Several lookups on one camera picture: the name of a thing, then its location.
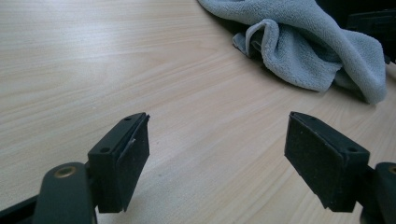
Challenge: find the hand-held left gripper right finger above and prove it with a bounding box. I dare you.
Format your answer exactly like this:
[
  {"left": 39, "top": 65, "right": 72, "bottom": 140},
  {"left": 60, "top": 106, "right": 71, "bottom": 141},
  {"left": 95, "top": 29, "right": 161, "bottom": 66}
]
[{"left": 283, "top": 110, "right": 372, "bottom": 214}]

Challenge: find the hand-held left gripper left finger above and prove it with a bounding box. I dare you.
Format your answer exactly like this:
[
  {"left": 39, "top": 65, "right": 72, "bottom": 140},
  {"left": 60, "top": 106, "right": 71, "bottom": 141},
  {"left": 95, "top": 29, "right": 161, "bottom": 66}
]
[{"left": 87, "top": 112, "right": 151, "bottom": 215}]

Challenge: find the light blue towel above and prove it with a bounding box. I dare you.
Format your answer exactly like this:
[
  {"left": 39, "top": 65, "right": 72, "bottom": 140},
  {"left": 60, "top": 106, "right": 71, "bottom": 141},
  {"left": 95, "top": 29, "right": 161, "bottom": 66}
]
[{"left": 196, "top": 0, "right": 389, "bottom": 105}]

